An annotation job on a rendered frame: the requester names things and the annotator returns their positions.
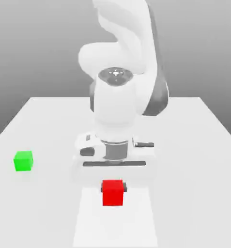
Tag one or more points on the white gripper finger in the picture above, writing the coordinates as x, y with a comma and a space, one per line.
125, 187
101, 187

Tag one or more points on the small green cube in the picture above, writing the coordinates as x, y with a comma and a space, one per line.
23, 161

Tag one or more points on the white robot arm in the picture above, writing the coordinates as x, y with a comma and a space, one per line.
115, 108

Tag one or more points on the small red cube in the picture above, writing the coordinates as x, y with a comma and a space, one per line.
113, 193

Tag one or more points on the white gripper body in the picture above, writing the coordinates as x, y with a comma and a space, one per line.
115, 173

